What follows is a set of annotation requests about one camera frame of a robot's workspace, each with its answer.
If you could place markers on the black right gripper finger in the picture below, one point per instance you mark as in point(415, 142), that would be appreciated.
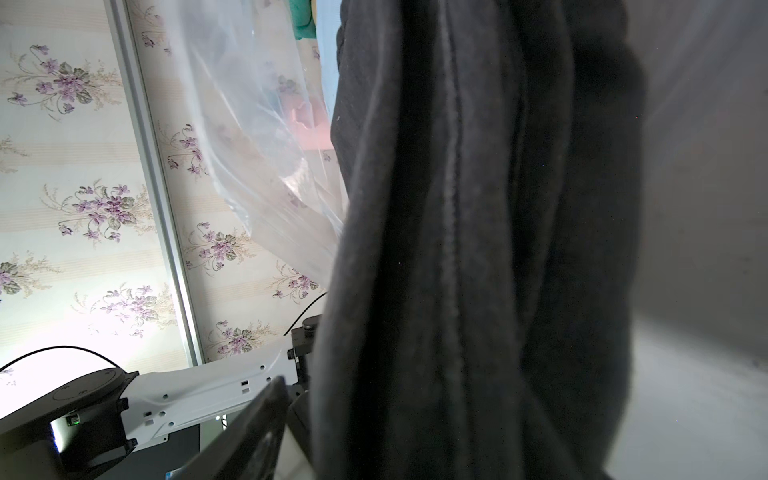
point(249, 448)

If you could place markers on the dark grey trousers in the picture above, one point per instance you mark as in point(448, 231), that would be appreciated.
point(478, 318)

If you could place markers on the clear plastic vacuum bag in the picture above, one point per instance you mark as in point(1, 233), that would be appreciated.
point(704, 254)

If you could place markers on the light blue garment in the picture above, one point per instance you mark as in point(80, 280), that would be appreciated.
point(327, 18)

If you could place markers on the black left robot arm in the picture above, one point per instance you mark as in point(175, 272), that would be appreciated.
point(91, 424)

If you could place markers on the pink pen cup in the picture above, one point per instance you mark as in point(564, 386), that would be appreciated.
point(307, 121)

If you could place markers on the green folded garment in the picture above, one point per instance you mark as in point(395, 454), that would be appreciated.
point(302, 17)

